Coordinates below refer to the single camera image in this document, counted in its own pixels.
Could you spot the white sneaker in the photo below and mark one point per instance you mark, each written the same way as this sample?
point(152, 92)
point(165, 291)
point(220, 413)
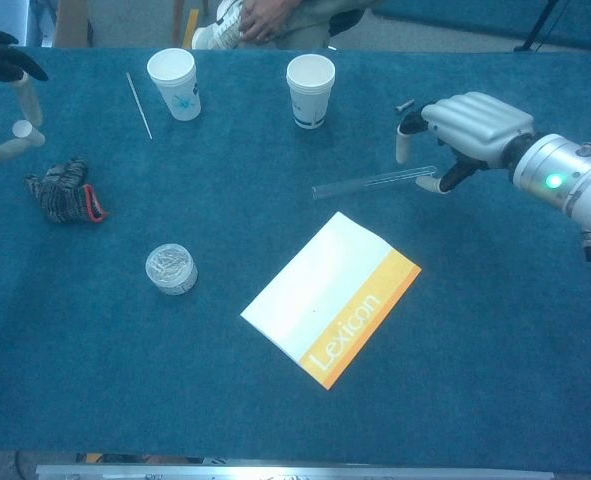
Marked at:
point(222, 30)

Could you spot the clear glass test tube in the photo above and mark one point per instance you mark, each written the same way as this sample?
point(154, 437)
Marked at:
point(365, 184)

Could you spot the white yellow Lexicon book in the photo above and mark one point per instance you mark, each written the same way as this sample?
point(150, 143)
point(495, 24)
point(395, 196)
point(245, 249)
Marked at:
point(320, 300)

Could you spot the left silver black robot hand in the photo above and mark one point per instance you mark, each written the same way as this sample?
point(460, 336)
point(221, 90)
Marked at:
point(0, 62)

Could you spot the aluminium frame rail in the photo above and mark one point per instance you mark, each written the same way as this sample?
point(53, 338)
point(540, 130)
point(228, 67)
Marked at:
point(295, 472)

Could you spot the clear round paper clip box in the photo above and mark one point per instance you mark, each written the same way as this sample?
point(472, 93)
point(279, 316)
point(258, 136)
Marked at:
point(171, 270)

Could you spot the grey metal bolt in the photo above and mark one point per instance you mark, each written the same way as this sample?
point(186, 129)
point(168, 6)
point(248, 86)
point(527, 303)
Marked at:
point(404, 106)

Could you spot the grey knitted glove red cuff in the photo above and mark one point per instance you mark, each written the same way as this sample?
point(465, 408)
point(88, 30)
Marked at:
point(60, 195)

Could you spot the white cup blue stripe print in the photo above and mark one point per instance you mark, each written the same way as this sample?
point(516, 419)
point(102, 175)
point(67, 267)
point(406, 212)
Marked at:
point(311, 90)

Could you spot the white rubber stopper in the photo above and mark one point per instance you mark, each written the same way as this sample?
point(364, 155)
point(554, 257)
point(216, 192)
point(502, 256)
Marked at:
point(21, 129)

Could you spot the grey metal cabinet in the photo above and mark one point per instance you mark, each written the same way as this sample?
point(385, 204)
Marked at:
point(32, 22)

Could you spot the white cup blue splash print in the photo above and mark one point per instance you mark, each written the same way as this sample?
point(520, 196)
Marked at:
point(172, 75)

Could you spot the brown cardboard panel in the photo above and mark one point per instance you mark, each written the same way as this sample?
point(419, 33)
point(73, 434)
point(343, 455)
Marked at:
point(72, 22)

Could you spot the black tripod leg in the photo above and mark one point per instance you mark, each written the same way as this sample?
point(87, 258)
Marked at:
point(537, 25)

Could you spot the seated bystander person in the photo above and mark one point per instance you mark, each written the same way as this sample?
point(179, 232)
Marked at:
point(300, 22)

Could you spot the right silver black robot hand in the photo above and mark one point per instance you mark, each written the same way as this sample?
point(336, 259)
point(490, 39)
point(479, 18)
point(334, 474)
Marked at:
point(480, 127)

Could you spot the blue felt table cover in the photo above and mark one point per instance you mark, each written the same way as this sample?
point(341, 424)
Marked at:
point(475, 325)

